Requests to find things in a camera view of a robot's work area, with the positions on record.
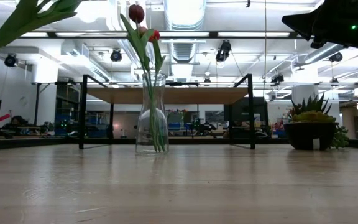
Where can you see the dark maroon artificial tulip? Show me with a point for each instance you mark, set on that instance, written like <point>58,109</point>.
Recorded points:
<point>136,14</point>

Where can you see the orange red artificial tulip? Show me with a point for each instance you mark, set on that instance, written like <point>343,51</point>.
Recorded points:
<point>154,35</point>

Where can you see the black frame base rail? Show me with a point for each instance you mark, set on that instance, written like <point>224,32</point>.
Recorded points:
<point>42,142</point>

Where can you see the pink artificial tulip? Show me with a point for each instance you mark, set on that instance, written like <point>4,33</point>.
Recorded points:
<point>142,30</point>

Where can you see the black ceiling spotlight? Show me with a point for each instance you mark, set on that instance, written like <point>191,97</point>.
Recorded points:
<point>223,52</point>
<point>10,60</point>
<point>116,56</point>
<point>336,57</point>
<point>277,79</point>

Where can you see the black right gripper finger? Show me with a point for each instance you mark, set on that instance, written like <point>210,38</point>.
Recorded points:
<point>306,23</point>
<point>318,43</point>

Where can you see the slim clear glass bottle vase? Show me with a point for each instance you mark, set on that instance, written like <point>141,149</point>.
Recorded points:
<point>145,130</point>

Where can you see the wooden shelf black metal frame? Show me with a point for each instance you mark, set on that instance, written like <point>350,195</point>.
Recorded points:
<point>191,96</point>

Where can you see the succulent plant in black pot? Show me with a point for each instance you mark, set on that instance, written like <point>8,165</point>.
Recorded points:
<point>306,133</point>

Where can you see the black frame bar with lights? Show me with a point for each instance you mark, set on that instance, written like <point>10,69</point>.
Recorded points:
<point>182,34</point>

